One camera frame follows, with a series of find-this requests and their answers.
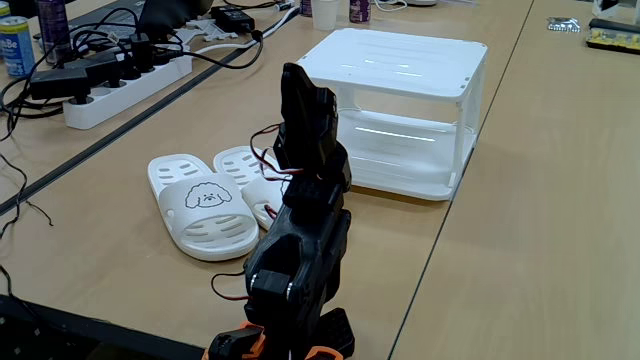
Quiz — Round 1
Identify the white slipper with dog print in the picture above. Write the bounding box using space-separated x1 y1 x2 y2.
213 145 301 231
146 153 261 263

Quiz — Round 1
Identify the white plastic shoe rack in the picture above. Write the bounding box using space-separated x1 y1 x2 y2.
296 27 489 202

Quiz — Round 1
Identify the white paper cup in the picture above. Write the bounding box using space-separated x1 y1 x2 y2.
310 0 341 32

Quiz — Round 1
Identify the black power adapter brick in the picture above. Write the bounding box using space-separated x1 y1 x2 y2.
209 4 256 34

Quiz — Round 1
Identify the black power plug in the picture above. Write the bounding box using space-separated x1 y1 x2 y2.
128 32 155 74

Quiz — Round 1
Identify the orange and black table clamp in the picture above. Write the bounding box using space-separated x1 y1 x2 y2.
303 307 357 360
202 319 267 360

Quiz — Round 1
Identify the white power strip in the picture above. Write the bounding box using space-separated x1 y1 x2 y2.
62 53 194 131

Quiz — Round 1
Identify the black plug adapter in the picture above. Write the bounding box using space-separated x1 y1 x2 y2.
67 49 124 89
28 67 93 105

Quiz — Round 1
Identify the silver foil packet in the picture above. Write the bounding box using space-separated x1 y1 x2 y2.
546 16 582 34

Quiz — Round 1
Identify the tall purple drink can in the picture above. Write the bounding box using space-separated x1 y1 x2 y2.
35 0 74 66

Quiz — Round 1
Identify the blue drink can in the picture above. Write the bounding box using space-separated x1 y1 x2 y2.
0 15 37 79

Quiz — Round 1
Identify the yellow and black box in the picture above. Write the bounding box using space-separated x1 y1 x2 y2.
585 18 640 55

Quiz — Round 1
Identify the clear plastic box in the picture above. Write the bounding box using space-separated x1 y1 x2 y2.
592 0 640 26

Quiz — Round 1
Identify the black power cable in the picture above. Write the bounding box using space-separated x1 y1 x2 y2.
149 28 265 71

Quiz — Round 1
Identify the white power cable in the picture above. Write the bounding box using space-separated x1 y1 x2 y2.
192 5 301 56

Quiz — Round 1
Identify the white printed bracket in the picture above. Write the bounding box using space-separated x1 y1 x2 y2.
172 18 240 46

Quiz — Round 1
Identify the coiled white cable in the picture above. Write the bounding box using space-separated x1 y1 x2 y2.
372 0 409 13

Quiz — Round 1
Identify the thin black cable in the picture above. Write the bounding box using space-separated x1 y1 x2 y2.
0 152 55 240

